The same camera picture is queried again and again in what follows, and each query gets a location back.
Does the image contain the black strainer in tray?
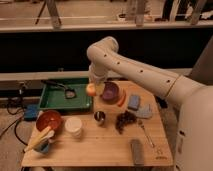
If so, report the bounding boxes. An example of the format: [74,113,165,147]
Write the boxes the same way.
[42,80,76,99]

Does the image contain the bunch of dark grapes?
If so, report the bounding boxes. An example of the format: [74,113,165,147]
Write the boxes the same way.
[115,111,137,134]

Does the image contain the blue box on floor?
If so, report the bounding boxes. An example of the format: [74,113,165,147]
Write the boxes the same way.
[24,104,39,121]

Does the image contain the blue sponge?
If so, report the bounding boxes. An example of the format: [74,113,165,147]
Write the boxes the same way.
[128,95,140,110]

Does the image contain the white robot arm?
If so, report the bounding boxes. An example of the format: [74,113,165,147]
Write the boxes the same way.
[87,36,213,171]

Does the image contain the red bowl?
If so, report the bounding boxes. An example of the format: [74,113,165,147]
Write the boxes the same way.
[36,110,62,131]

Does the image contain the grey rectangular block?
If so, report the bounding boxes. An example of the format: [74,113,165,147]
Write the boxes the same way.
[130,139,143,166]

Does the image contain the small blue cup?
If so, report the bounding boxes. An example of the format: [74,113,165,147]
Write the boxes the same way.
[34,140,50,154]

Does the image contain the green plastic tray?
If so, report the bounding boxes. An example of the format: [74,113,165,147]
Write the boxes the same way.
[39,77,93,111]

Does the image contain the purple bowl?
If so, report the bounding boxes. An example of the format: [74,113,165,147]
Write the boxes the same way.
[101,82,119,102]

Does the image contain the yellow red apple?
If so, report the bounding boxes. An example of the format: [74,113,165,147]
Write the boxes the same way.
[86,83,96,96]

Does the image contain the metal fork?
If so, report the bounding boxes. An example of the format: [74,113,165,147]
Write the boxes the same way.
[138,120,155,148]

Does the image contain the wooden spatula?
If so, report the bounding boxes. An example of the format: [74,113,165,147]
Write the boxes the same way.
[24,126,52,153]

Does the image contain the small metal cup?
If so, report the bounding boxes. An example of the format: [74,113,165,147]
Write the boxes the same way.
[94,111,106,126]

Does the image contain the black cable on floor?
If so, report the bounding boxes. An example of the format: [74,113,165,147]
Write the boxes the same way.
[0,96,29,147]

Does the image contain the white plastic cup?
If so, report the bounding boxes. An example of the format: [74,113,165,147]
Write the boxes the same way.
[65,117,82,137]

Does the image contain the orange carrot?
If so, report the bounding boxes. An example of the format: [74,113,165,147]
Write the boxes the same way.
[117,90,126,107]

